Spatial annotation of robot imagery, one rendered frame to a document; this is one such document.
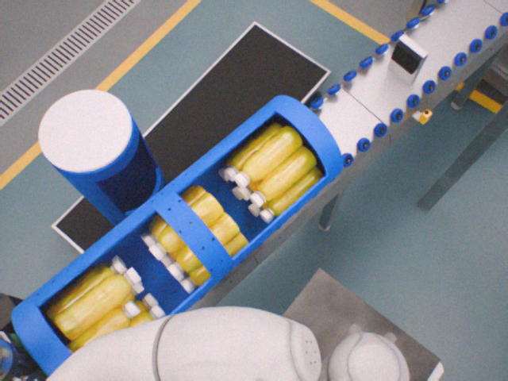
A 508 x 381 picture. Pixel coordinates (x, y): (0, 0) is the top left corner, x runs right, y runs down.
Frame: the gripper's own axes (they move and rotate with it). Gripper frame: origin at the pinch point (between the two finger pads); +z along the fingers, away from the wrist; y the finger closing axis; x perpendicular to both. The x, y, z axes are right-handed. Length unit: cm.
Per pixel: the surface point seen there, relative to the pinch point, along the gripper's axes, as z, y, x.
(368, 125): 23, 4, 113
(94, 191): 28, -41, 34
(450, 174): 73, 31, 146
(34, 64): 116, -172, 53
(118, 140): 12, -41, 49
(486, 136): 38, 31, 146
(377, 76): 23, -7, 128
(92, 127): 12, -50, 46
